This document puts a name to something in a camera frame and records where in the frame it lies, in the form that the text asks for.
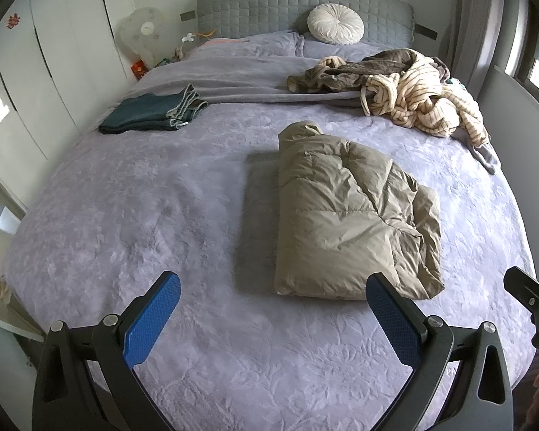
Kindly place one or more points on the red wardrobe sticker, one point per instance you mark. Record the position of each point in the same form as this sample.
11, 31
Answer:
15, 21

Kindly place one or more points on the round white pillow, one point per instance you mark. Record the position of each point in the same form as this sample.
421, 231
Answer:
334, 24

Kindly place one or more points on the grey quilted headboard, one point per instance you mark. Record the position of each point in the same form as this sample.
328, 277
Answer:
260, 9

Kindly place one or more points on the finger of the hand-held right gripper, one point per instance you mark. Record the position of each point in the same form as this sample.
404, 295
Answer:
525, 285

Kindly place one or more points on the white wardrobe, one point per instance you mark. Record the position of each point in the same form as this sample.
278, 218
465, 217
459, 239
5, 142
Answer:
63, 54

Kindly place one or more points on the teal cloth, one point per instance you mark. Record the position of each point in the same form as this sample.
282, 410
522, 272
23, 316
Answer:
451, 81

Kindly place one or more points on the white fan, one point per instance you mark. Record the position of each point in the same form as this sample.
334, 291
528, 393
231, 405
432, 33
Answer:
143, 31

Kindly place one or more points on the white charger plug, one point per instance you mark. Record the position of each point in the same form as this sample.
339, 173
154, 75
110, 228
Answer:
187, 38

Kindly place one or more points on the grey curtain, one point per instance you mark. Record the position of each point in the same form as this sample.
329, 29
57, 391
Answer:
469, 18

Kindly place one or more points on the brown fleece garment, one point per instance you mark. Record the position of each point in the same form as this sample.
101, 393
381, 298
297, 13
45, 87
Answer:
341, 78

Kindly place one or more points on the folded dark green jeans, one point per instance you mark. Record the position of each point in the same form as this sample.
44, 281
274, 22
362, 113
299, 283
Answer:
139, 114

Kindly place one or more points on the red box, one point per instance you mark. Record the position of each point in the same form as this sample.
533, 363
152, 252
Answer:
138, 68

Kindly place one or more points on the grey cloth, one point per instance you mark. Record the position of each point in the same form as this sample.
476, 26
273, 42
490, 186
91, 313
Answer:
489, 157

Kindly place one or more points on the cream striped robe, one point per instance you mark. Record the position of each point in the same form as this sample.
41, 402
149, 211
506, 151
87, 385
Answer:
413, 94

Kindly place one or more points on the beige puffer jacket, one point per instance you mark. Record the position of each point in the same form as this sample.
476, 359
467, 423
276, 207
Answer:
350, 215

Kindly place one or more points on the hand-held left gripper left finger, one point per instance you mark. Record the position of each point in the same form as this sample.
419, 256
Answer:
152, 318

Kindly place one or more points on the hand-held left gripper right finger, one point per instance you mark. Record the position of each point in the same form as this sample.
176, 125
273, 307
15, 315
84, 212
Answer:
395, 318

